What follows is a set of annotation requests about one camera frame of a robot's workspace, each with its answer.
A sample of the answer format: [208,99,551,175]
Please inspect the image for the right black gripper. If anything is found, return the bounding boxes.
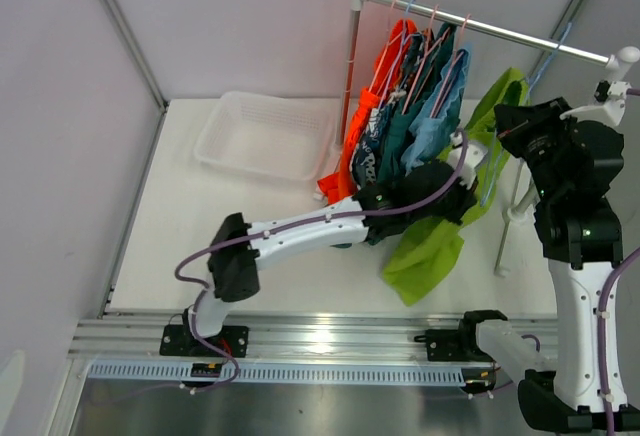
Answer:
[494,97,580,202]

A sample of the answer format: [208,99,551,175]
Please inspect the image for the blue wire hanger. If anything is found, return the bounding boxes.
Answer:
[480,21,573,208]

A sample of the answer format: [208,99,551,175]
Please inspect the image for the light blue shorts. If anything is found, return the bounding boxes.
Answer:
[401,44,472,175]

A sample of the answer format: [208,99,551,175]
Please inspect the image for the lime green shorts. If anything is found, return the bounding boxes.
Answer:
[382,68,530,307]

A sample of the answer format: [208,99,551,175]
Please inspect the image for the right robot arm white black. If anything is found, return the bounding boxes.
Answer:
[456,98,639,435]

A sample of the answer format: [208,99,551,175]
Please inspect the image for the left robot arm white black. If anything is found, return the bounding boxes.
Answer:
[174,159,477,356]

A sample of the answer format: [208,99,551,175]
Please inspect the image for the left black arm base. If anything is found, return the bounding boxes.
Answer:
[159,309,250,358]

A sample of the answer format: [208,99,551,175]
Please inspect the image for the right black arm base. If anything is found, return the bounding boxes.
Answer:
[413,310,508,363]

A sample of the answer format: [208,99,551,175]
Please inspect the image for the teal green shorts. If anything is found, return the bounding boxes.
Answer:
[374,23,456,183]

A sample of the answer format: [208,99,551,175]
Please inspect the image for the blue hanger for patterned shorts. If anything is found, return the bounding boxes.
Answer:
[382,0,417,100]

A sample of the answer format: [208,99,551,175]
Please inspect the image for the pink hanger for orange shorts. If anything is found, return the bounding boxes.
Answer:
[369,0,404,96]

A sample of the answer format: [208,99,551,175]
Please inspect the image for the patterned navy white shorts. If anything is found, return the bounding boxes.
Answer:
[350,30,424,189]

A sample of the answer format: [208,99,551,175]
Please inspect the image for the orange shorts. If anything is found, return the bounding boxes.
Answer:
[317,18,420,205]

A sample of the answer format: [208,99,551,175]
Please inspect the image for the silver clothes rack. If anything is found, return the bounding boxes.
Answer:
[332,0,640,277]

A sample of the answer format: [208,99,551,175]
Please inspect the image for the white plastic basket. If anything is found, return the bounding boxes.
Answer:
[193,91,334,183]

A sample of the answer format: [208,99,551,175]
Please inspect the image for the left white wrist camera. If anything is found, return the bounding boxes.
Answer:
[446,134,489,190]

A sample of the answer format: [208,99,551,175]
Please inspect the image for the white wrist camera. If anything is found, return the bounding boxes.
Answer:
[446,134,489,190]
[560,80,639,128]

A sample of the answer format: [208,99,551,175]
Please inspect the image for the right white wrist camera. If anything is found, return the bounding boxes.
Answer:
[560,80,639,128]

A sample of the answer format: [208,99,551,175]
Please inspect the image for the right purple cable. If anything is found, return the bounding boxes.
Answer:
[597,86,640,436]

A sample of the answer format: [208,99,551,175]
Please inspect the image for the aluminium mounting rail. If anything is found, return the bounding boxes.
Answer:
[69,309,559,365]

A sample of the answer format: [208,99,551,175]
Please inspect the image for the slotted grey cable duct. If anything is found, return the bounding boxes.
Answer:
[88,360,465,387]

